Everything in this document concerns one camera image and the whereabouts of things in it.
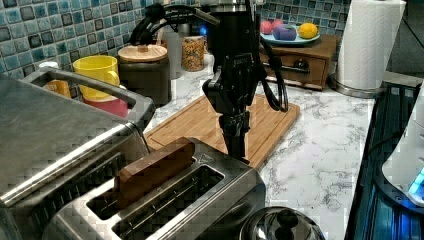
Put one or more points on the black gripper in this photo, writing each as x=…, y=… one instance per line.
x=230, y=91

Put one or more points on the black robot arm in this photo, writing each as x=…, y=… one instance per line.
x=234, y=45

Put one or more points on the silver two-slot toaster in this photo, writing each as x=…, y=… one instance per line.
x=209, y=200

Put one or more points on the stainless toaster oven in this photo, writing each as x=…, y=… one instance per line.
x=54, y=149

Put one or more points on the bamboo cutting board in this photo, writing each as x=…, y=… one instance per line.
x=200, y=121

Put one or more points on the clear jar of cereal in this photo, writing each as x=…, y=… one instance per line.
x=193, y=53

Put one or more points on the wooden drawer box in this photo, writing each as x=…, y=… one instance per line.
x=308, y=65

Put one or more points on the red plush strawberry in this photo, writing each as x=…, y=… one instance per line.
x=266, y=27
x=277, y=22

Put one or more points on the translucent plastic utensil cup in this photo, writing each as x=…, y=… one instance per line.
x=174, y=47

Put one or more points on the chrome kettle lid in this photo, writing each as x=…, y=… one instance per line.
x=280, y=223

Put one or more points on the purple plush fruit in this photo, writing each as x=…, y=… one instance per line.
x=284, y=32

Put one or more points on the dark canister with wooden lid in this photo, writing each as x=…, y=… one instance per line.
x=145, y=70

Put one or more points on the wooden toast slice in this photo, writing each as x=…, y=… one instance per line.
x=142, y=176

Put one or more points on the yellow plush lemon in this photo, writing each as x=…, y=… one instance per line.
x=307, y=30

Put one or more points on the red mug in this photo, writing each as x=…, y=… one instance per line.
x=109, y=104

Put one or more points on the yellow ceramic mug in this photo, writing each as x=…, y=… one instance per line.
x=99, y=67

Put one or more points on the white paper towel roll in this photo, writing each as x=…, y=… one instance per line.
x=366, y=46

